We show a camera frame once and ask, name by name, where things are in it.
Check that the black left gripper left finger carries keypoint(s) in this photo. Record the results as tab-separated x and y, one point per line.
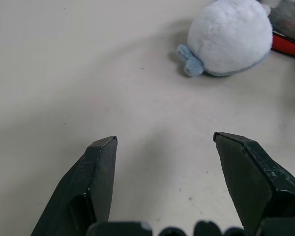
100	172

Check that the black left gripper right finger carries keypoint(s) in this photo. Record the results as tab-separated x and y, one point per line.
248	177

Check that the red object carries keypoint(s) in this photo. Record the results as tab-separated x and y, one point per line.
287	46

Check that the white plush toy blue tail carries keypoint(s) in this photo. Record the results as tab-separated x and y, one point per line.
228	37

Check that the grey plush toy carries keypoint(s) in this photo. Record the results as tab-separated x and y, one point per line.
290	22

